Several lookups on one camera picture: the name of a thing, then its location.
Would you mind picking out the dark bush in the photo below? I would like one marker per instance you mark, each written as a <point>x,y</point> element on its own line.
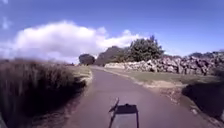
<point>206,96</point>

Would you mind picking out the dry stone wall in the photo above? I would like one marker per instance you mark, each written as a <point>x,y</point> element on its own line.
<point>166,65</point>

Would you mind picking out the round dark tree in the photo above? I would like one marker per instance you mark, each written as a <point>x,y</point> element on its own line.
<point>86,59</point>

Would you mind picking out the group of green trees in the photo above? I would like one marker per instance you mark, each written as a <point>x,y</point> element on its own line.
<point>145,50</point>

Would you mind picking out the grey asphalt path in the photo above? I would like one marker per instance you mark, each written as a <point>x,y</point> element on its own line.
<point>110,88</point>

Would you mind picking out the green grass verge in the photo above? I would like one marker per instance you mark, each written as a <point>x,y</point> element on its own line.
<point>160,78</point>

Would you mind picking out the tall dry grass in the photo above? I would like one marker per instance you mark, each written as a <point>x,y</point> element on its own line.
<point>33,90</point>

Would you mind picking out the brown dirt verge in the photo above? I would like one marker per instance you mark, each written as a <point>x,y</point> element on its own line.
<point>61,116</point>

